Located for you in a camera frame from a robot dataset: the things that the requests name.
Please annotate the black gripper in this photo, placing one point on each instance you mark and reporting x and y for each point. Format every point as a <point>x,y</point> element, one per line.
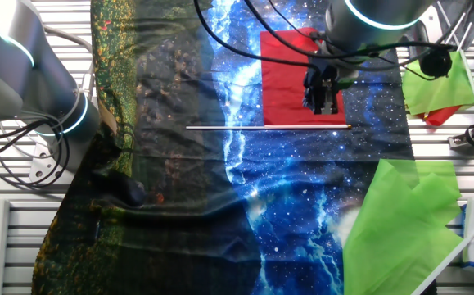
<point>322,73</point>

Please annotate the red flag with white pole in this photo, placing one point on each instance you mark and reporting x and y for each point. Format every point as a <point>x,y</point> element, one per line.
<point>281,90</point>

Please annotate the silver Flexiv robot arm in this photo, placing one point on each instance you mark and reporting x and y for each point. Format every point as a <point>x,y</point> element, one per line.
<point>15,82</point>

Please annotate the small green flag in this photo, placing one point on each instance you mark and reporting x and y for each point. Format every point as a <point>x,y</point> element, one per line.
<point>445,90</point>

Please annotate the large green flag white pole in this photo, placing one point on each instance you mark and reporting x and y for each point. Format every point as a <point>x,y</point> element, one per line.
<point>392,229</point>

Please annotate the galaxy and meadow printed cloth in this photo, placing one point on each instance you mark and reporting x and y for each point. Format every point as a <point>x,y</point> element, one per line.
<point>179,184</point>

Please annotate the tan cardboard piece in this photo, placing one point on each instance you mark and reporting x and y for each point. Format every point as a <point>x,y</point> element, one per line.
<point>106,116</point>

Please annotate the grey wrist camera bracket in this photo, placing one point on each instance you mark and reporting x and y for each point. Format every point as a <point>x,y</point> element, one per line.
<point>425,24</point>

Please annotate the grey camera stand bracket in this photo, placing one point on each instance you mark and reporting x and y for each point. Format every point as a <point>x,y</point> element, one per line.
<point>466,143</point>

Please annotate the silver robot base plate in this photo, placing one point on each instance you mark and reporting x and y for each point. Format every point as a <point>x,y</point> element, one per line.
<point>40,168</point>

